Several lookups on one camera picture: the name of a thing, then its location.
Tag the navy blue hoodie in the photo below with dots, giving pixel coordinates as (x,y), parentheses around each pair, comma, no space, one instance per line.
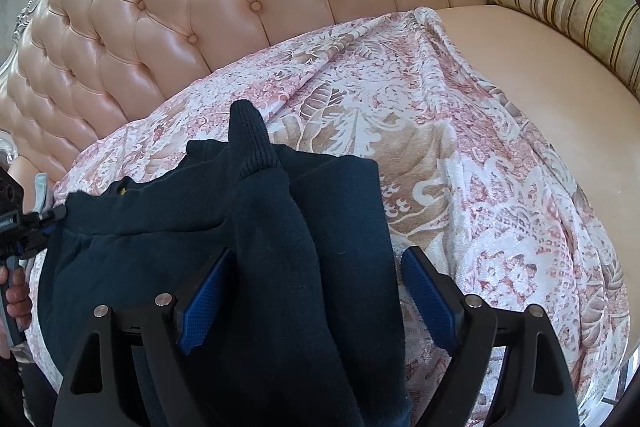
(275,232)

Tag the person's dark clothing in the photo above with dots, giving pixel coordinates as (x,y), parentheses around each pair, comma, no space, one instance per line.
(20,392)

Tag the pink floral blanket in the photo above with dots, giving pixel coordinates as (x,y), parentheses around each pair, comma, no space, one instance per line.
(450,157)

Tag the person's left hand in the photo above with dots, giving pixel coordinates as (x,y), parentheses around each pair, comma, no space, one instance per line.
(19,302)

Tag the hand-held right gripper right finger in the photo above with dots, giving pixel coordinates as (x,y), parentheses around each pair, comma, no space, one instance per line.
(430,302)

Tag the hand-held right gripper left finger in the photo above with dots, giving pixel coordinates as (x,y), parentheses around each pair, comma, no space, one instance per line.
(205,302)

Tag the striped beige cushion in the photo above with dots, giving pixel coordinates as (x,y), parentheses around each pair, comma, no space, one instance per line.
(575,2)

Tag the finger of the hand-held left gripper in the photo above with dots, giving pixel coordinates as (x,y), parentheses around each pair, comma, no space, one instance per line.
(45,217)
(37,241)

